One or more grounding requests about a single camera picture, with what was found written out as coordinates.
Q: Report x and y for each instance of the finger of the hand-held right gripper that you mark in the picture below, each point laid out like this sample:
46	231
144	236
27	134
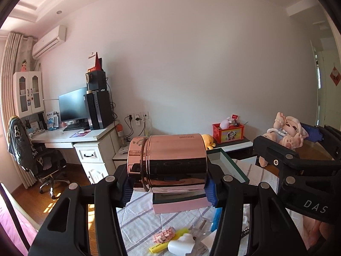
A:
274	152
313	133

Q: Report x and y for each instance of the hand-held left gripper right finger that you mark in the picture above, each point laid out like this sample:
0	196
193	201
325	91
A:
211	192

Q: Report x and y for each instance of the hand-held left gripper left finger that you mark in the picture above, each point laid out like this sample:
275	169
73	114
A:
128	190

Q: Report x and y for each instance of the pink storage box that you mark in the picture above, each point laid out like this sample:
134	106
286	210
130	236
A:
181	205

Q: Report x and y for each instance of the rose gold metal canister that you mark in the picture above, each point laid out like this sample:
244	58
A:
173	160

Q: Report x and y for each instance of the white plastic bottle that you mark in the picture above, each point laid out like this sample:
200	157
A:
181	246

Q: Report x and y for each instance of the person's right hand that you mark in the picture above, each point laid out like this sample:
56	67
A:
319	234

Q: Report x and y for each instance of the pink pig plush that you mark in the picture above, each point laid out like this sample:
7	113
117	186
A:
289	130

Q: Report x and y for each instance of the blue highlighter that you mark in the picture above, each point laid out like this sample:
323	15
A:
216	220

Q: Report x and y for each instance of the striped white tablecloth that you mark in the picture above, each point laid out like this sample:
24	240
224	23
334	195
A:
138	218

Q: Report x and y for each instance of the white nightstand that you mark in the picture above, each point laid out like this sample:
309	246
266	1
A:
120	160

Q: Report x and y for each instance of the black and white low cabinet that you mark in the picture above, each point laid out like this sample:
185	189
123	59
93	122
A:
237	146

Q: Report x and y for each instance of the white pink packet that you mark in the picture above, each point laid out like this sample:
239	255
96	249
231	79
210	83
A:
123	151

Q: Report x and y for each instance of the white door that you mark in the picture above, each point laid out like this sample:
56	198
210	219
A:
329	96

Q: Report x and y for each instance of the red storage crate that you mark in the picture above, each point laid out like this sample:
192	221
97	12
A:
229	136

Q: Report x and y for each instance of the yellow plush toy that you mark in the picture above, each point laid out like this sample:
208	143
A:
207	141

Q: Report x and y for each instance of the small red box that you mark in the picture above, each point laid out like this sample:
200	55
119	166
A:
234	118

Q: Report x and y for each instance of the bottle with orange cap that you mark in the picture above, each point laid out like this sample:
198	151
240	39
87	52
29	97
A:
121	136

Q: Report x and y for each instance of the small pink plush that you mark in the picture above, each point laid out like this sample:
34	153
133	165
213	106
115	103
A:
224	124

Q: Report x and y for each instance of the red door decoration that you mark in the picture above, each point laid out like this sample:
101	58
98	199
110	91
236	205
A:
335	76

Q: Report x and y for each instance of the yellow highlighter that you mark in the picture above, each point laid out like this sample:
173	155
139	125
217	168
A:
159	247

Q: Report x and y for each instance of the pink mouse pad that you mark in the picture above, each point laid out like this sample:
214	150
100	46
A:
80	133

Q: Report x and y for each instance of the black keyboard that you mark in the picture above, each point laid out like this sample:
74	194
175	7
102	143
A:
76	127

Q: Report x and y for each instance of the black computer tower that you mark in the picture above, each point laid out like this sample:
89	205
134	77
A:
100	109

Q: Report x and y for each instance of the black office chair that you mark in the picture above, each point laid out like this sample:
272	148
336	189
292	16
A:
46	162

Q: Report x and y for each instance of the white desk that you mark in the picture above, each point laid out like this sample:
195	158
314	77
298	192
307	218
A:
53	136

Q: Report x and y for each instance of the black computer monitor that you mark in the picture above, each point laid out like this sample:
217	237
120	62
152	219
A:
73	105

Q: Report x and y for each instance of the blue and white box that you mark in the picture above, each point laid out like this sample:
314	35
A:
52	120

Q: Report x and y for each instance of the row of books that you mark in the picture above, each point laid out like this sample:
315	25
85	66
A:
37	126

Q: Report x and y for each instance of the black speaker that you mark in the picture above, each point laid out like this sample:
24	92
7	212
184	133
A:
97	81

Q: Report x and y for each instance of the grey printed jacket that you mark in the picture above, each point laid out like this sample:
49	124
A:
20	141

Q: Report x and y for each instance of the pink bed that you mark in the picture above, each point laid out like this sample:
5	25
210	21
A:
13	224

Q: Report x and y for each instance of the red desk calendar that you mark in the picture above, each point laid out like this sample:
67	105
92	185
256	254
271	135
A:
93	61

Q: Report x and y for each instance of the white hutch cabinet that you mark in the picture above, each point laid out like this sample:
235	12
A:
28	93

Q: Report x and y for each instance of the small doll figure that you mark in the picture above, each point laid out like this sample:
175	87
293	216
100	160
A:
24	66

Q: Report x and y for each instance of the white air conditioner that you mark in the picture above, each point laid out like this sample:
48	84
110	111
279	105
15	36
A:
49	42

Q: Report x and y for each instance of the beige curtain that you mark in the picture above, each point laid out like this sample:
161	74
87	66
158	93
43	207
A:
10	58

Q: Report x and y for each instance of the white wall outlet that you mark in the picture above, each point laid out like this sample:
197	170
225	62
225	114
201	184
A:
145	115
137	118
129	117

